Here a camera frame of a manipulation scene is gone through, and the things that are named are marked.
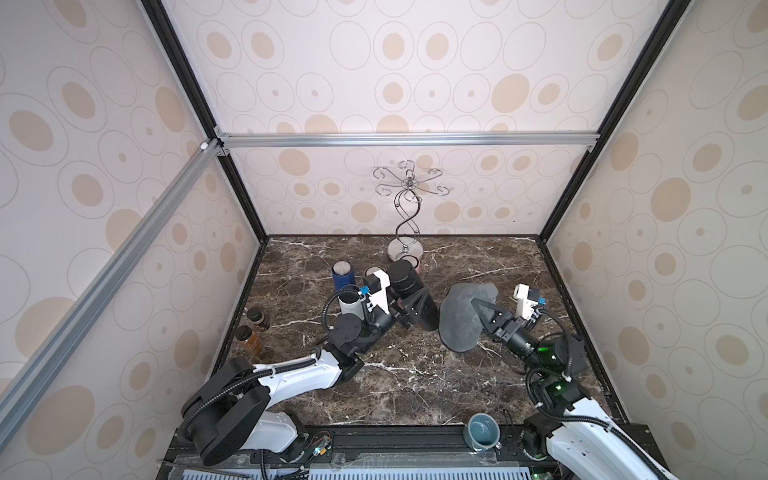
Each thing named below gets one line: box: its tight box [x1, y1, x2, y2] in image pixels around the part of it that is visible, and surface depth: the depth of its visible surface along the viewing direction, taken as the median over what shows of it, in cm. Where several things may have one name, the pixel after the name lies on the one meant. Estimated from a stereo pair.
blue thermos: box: [331, 260, 355, 292], surface depth 85 cm
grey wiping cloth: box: [439, 282, 499, 353], surface depth 67 cm
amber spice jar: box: [235, 325, 263, 358], surface depth 87 cm
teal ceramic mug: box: [463, 412, 501, 452], surface depth 74 cm
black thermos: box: [387, 260, 440, 331], surface depth 64 cm
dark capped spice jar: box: [246, 306, 271, 333], surface depth 90 cm
